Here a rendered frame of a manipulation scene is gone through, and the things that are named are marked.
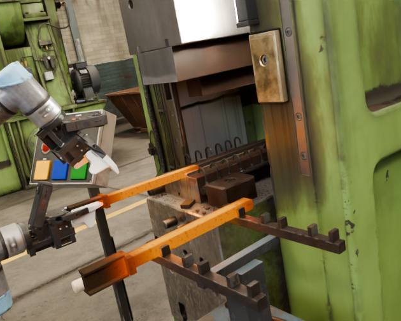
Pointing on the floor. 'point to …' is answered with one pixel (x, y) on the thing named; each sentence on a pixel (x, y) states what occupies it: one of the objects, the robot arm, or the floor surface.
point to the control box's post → (109, 255)
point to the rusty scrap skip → (130, 107)
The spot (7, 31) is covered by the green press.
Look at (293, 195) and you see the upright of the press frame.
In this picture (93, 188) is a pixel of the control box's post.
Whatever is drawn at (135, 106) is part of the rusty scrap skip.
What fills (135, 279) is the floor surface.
